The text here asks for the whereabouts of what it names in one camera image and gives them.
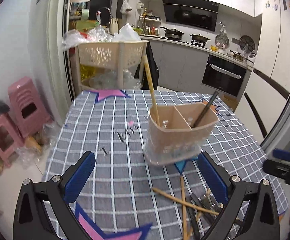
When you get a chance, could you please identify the metal spoon black handle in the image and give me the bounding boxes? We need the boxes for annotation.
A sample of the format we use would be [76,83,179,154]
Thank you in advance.
[200,191,222,213]

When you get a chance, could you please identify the plain wooden chopstick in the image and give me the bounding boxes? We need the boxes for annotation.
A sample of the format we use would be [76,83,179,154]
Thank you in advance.
[180,176,188,240]

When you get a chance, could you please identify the black utensil handle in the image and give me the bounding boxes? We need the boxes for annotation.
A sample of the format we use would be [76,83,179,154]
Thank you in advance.
[193,90,219,127]

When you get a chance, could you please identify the beige utensil holder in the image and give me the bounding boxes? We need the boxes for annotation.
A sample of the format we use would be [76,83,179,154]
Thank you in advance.
[143,102,219,166]

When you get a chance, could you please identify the black chopstick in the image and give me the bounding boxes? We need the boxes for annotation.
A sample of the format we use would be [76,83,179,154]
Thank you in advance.
[186,207,201,240]

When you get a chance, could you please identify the yellow patterned chopstick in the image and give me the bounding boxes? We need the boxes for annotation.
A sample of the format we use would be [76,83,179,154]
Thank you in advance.
[142,55,161,127]

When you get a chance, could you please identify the grey kitchen cabinets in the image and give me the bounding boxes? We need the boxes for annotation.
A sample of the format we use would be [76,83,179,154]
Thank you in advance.
[147,38,209,93]

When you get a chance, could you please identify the blue star sticker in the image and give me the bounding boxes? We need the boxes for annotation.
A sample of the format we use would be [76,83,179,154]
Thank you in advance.
[174,156,198,174]

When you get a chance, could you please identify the wooden chopstick on table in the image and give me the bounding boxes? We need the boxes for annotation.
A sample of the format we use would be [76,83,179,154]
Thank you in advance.
[151,187,219,216]

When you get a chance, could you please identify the pink star near edge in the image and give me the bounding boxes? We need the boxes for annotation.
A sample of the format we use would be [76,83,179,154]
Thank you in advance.
[74,201,152,240]

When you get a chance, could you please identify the grey checked tablecloth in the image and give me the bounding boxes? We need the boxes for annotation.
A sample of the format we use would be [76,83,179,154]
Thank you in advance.
[41,88,290,240]

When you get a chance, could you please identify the orange star sticker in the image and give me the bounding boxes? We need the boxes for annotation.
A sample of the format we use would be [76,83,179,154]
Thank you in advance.
[193,98,221,116]

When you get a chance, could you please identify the small pink plastic stool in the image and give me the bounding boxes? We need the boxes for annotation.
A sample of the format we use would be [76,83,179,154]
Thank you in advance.
[0,113,24,167]

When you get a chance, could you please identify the cardboard box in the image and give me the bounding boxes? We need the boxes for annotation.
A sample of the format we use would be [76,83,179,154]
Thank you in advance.
[221,94,239,112]

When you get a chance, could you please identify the large pink plastic stool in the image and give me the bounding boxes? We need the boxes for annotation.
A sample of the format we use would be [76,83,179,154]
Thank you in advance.
[8,76,52,138]

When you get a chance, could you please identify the pink star sticker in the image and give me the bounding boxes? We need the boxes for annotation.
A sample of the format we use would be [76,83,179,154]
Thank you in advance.
[88,89,130,103]

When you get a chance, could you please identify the black built-in oven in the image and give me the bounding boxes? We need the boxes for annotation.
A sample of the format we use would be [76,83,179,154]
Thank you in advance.
[202,55,247,97]

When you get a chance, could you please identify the black plastic bag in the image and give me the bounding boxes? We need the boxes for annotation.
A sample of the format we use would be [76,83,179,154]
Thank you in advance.
[134,42,159,90]

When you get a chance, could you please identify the beige plastic basket rack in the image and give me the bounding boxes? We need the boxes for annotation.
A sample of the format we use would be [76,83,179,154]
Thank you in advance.
[75,41,148,89]

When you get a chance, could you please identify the pot with lid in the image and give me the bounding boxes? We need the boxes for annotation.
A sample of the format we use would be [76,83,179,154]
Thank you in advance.
[190,34,210,44]

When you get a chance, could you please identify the black wok on stove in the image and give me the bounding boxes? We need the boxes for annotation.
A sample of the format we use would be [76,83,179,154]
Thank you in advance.
[161,26,184,40]

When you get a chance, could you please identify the knife block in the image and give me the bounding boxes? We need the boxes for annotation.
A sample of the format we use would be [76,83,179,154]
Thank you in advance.
[109,18,118,35]

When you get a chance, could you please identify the green colander basket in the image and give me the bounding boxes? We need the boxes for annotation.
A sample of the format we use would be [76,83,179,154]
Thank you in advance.
[133,28,143,35]

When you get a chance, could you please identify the black range hood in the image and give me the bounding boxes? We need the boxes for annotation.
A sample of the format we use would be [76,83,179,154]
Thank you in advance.
[162,0,219,31]

